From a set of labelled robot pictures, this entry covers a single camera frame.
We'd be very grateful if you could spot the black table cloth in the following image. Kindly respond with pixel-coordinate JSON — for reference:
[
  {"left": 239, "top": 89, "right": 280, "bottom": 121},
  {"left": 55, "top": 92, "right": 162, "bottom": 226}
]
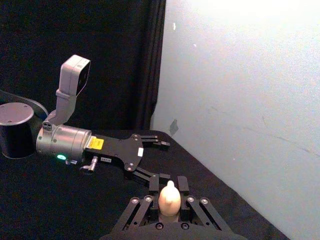
[{"left": 0, "top": 128, "right": 291, "bottom": 240}]

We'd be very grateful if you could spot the black hanging curtain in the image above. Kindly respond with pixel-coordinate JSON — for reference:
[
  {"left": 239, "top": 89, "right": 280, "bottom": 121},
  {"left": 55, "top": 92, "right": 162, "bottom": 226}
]
[{"left": 0, "top": 0, "right": 167, "bottom": 131}]

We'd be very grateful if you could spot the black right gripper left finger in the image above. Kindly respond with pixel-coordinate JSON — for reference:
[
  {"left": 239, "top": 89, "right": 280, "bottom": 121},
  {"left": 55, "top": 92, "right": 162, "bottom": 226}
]
[{"left": 112, "top": 174, "right": 161, "bottom": 232}]

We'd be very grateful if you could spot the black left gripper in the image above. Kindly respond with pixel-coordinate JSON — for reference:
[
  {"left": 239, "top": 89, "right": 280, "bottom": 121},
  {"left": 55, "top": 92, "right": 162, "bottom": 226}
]
[{"left": 83, "top": 133, "right": 171, "bottom": 188}]

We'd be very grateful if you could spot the small white plastic piece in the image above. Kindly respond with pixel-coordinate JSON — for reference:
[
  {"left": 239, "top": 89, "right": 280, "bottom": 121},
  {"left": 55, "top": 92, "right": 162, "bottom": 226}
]
[{"left": 158, "top": 180, "right": 182, "bottom": 217}]

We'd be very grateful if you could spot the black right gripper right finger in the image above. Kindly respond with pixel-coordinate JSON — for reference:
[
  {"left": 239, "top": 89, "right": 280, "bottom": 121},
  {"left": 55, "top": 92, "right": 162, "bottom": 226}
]
[{"left": 176, "top": 175, "right": 232, "bottom": 233}]

